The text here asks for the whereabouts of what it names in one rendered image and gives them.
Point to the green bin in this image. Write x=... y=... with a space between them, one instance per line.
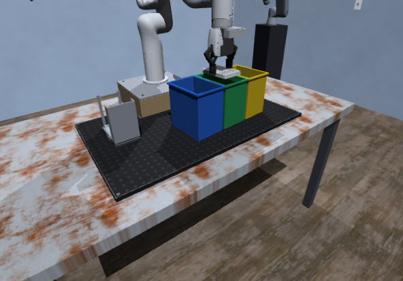
x=234 y=97

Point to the yellow open-top bin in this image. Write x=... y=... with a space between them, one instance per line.
x=255 y=89

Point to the blue open bin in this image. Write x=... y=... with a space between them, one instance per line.
x=196 y=106

